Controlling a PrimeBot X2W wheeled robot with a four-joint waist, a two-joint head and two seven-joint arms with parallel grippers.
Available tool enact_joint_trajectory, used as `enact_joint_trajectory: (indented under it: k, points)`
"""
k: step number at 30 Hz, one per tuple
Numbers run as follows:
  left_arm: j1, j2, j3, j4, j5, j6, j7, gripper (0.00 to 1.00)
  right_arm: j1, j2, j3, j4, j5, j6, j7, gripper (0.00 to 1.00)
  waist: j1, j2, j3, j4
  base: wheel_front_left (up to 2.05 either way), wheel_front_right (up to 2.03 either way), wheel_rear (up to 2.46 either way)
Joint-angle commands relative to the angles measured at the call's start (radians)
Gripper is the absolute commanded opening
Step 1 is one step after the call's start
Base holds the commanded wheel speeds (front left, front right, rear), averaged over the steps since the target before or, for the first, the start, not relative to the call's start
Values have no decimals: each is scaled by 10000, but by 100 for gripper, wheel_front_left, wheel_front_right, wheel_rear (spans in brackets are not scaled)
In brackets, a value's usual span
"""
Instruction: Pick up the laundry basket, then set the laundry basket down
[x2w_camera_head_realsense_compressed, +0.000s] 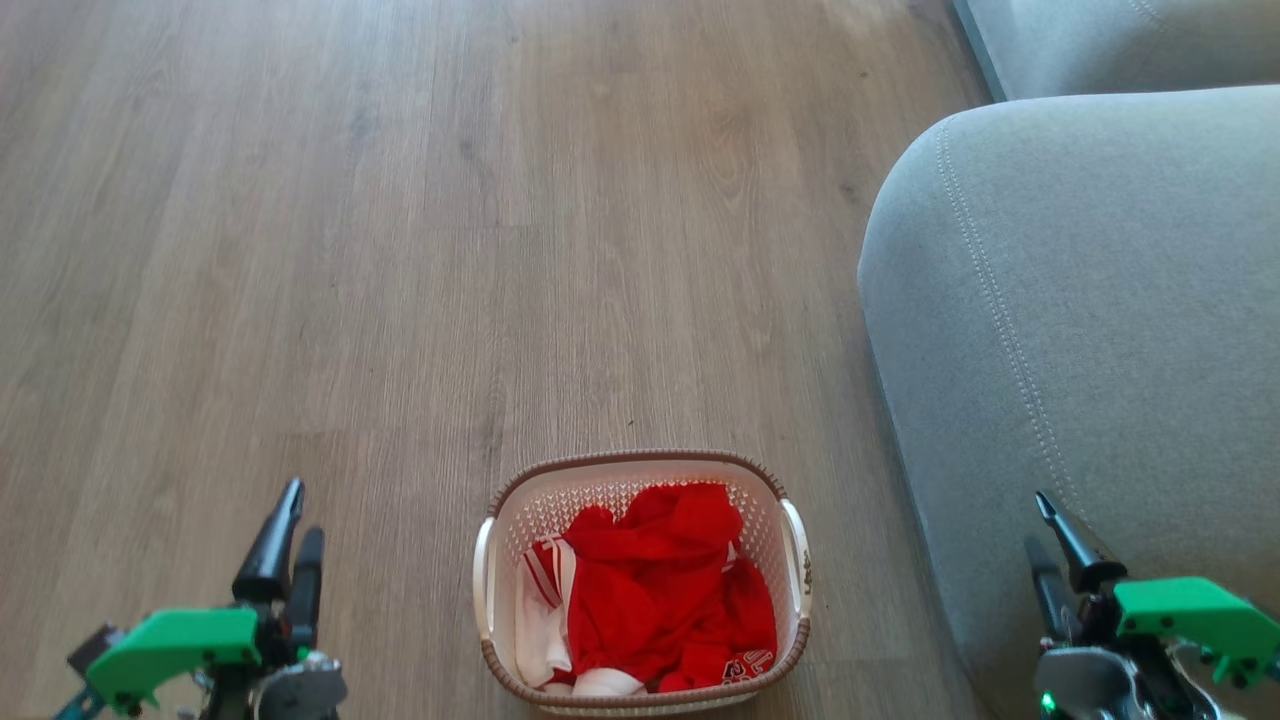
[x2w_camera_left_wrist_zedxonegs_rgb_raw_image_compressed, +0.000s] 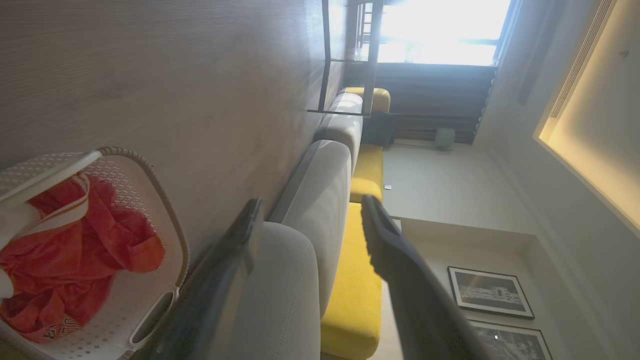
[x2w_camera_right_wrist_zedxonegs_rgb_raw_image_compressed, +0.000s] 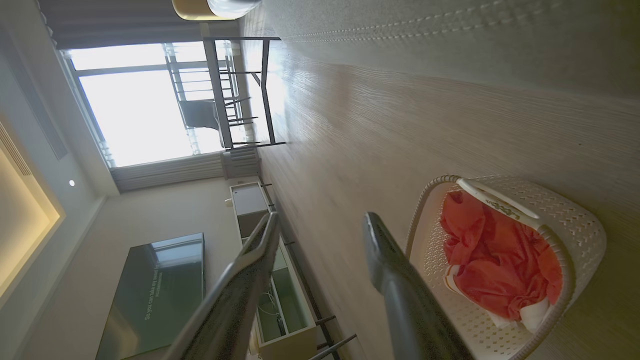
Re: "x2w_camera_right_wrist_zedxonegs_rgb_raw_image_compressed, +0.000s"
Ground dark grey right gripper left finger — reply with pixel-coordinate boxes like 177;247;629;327
162;212;281;360

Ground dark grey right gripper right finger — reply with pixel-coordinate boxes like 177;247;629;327
363;212;474;360

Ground white woven plastic laundry basket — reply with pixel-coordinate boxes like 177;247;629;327
405;174;608;360

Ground white television cabinet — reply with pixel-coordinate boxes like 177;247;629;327
229;180;359;360

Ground flat screen television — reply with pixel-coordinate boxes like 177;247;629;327
95;232;206;360

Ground red garment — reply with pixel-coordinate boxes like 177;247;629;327
439;190;565;321

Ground white red-striped garment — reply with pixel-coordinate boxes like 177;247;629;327
444;264;552;334

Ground light grey curtain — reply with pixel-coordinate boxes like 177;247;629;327
109;146;262;194

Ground grey chair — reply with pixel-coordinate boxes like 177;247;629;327
178;98;224;147

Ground large window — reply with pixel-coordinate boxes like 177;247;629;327
64;41;242;169

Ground yellow rimmed round object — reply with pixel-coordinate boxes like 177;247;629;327
171;0;263;22

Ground dark grey curtain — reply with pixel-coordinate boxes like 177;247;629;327
37;0;213;51

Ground black metal frame table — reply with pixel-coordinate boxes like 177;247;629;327
202;36;287;150

